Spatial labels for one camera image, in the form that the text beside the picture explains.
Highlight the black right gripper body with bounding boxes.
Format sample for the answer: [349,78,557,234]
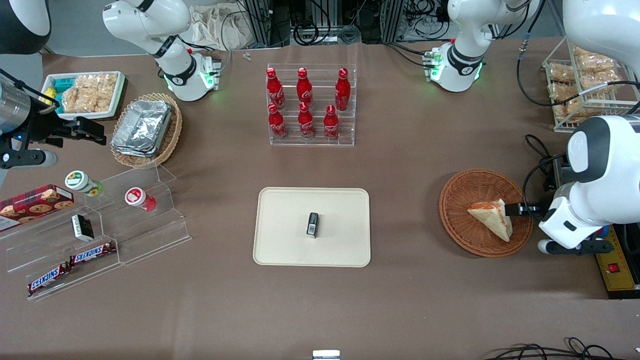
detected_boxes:
[22,107,77,150]

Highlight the triangle sandwich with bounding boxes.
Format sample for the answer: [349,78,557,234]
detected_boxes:
[467,198,514,243]

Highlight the white rectangular snack tray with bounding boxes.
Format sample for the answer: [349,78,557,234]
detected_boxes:
[40,71,127,122]

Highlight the round brown wicker basket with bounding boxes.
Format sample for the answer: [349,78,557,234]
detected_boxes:
[439,168,534,259]

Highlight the oval tan wicker basket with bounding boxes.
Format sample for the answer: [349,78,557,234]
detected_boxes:
[110,92,183,169]

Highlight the beige plastic tray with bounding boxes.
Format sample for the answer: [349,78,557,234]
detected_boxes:
[253,187,372,268]

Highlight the bag of rice crackers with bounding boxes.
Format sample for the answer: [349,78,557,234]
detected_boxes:
[87,73,119,113]
[62,75,92,114]

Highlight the grey metal box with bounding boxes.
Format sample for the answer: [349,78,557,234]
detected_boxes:
[551,156,574,194]

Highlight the green lid yogurt cup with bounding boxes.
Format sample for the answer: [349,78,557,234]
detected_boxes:
[64,170,104,197]

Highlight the stacked aluminium foil trays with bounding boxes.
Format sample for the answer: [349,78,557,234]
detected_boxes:
[110,99,174,159]

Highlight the yellow emergency stop box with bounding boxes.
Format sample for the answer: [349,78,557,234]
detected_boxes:
[594,224,640,300]

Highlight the red cookie box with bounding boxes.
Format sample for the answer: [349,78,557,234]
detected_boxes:
[0,184,75,232]

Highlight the red lid yogurt cup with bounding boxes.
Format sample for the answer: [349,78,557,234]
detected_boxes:
[124,187,157,212]

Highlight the small black white box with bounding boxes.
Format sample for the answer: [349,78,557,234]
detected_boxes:
[71,214,95,242]

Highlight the bag of fried snacks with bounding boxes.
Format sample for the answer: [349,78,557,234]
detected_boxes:
[551,97,603,124]
[572,47,620,74]
[547,64,577,87]

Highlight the clear acrylic step shelf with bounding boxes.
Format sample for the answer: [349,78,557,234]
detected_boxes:
[0,164,192,302]

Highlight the snickers chocolate bar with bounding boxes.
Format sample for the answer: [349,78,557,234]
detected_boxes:
[68,241,117,266]
[27,262,71,296]

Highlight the beige cloth bag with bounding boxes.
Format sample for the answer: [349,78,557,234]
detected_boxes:
[189,4,252,51]

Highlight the red cola bottle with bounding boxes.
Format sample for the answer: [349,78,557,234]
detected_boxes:
[323,104,341,141]
[266,68,286,111]
[298,102,316,140]
[334,68,352,112]
[296,67,314,110]
[268,103,289,141]

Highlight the clear acrylic bottle rack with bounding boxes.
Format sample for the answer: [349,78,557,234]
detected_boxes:
[266,63,357,147]

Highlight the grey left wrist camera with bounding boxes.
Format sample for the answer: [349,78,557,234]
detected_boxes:
[537,238,615,256]

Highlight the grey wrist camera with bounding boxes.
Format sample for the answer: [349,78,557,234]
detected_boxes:
[0,149,59,170]
[537,238,615,256]

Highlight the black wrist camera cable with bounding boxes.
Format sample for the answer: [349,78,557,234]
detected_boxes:
[522,134,569,212]

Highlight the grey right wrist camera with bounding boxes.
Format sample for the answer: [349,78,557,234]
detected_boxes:
[0,149,59,170]

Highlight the white wire rack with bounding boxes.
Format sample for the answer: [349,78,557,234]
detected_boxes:
[542,37,640,134]

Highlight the black arm cable with connector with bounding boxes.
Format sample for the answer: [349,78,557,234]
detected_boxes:
[516,0,640,109]

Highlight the black cables with red wire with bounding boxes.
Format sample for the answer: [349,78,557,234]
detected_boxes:
[481,337,635,360]

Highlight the black base power cables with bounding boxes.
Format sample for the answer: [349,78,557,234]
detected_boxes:
[384,41,437,69]
[186,9,235,77]

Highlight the aluminium frame with cables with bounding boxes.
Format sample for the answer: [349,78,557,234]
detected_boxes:
[239,0,452,47]

